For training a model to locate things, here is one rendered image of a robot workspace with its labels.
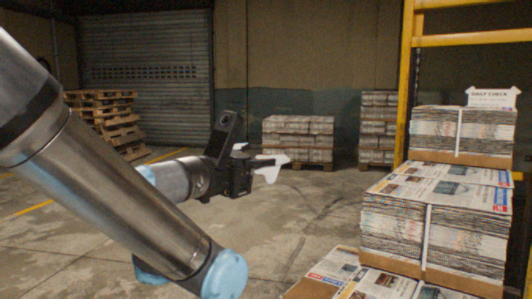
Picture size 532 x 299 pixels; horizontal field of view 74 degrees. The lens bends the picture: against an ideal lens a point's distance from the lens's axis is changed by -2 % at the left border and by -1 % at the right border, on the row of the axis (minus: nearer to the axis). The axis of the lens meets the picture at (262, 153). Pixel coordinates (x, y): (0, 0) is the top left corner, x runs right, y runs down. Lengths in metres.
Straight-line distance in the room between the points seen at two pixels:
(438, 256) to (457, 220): 0.12
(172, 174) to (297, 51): 7.08
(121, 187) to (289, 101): 7.25
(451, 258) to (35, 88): 1.02
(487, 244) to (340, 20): 6.78
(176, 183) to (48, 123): 0.29
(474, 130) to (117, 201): 1.43
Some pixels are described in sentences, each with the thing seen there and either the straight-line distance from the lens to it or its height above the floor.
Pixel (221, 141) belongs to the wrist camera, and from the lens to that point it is 0.66.
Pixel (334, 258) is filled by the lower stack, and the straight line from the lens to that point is 1.74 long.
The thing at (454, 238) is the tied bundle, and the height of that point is 0.98.
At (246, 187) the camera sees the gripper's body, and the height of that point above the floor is 1.17.
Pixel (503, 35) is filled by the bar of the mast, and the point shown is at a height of 1.62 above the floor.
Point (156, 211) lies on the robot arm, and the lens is 0.41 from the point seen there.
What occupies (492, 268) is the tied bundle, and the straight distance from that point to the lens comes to 1.12.
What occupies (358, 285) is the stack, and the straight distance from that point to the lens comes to 1.09.
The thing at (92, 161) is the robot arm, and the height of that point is 1.31.
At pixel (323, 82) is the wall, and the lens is 7.51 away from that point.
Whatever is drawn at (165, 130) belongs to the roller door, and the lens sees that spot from 8.51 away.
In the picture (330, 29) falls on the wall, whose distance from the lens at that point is 7.59.
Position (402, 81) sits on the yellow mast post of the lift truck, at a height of 1.40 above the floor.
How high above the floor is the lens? 1.38
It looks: 11 degrees down
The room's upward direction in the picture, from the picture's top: straight up
